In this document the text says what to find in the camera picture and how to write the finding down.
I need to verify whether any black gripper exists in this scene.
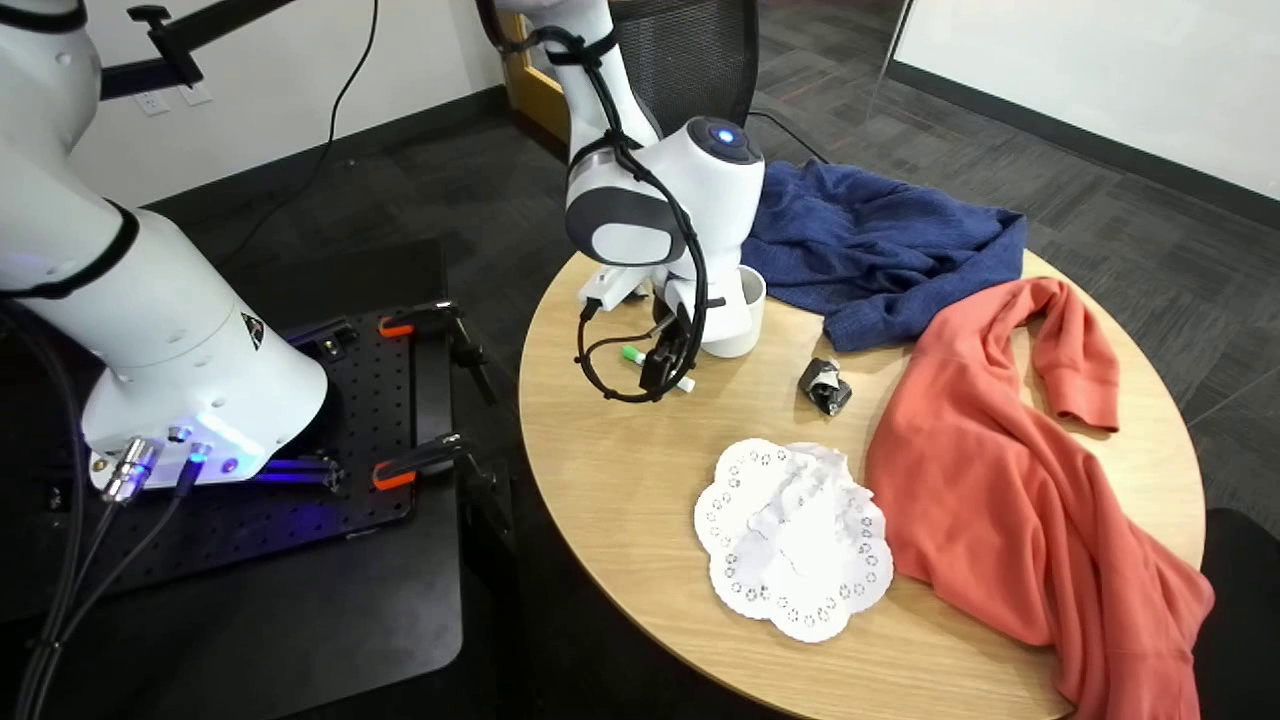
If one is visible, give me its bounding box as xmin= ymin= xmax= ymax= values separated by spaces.
xmin=634 ymin=262 xmax=706 ymax=404

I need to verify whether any green Expo marker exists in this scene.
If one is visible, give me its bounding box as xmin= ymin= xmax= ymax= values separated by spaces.
xmin=615 ymin=342 xmax=700 ymax=398

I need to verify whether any white ceramic mug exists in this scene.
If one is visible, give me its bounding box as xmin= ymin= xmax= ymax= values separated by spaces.
xmin=691 ymin=260 xmax=772 ymax=362

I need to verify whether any black crumpled wrapper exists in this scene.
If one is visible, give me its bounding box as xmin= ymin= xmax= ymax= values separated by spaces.
xmin=795 ymin=350 xmax=855 ymax=418

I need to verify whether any white paper doily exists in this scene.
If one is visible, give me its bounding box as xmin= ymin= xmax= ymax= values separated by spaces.
xmin=691 ymin=436 xmax=897 ymax=646

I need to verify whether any blue cloth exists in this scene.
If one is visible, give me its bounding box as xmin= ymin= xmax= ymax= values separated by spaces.
xmin=734 ymin=156 xmax=1030 ymax=355

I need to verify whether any black clamp with orange grip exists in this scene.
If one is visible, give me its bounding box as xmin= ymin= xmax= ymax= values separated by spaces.
xmin=257 ymin=423 xmax=470 ymax=500
xmin=284 ymin=297 xmax=464 ymax=350

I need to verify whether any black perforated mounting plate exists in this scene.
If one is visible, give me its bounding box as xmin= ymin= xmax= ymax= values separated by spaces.
xmin=0 ymin=300 xmax=464 ymax=630

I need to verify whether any black mesh office chair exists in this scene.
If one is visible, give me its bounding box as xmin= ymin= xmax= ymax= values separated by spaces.
xmin=612 ymin=0 xmax=766 ymax=135

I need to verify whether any orange cloth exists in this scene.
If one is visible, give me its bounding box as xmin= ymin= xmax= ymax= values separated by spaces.
xmin=860 ymin=271 xmax=1221 ymax=720

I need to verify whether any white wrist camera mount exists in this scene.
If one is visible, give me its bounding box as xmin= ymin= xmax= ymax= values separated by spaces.
xmin=579 ymin=260 xmax=661 ymax=321

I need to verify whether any black wall cable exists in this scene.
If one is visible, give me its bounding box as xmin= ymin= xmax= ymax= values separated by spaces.
xmin=320 ymin=0 xmax=388 ymax=147

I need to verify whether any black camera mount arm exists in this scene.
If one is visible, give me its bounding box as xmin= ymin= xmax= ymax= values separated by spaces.
xmin=97 ymin=0 xmax=296 ymax=103

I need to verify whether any black cable bundle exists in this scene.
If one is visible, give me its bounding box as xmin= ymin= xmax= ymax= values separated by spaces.
xmin=8 ymin=448 xmax=209 ymax=720

